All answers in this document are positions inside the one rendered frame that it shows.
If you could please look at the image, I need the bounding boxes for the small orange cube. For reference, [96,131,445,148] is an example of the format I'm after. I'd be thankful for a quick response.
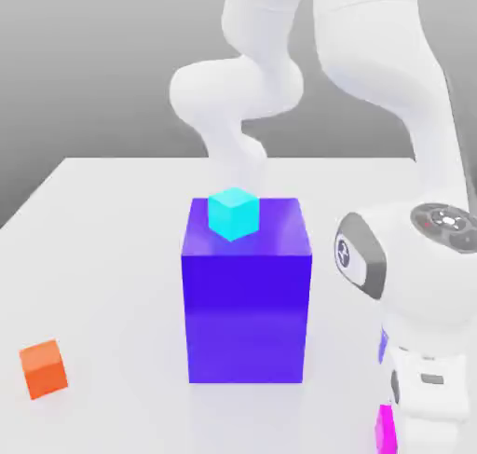
[18,337,70,402]

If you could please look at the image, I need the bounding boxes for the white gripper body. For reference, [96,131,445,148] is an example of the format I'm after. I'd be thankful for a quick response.
[393,416,471,454]

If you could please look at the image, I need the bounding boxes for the small cyan cube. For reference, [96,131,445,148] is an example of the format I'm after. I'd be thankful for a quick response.
[207,186,261,243]

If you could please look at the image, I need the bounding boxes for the small magenta cube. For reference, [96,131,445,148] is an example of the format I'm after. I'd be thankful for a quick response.
[374,404,399,454]

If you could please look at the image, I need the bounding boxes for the large purple box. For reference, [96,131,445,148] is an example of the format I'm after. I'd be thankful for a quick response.
[180,197,314,385]

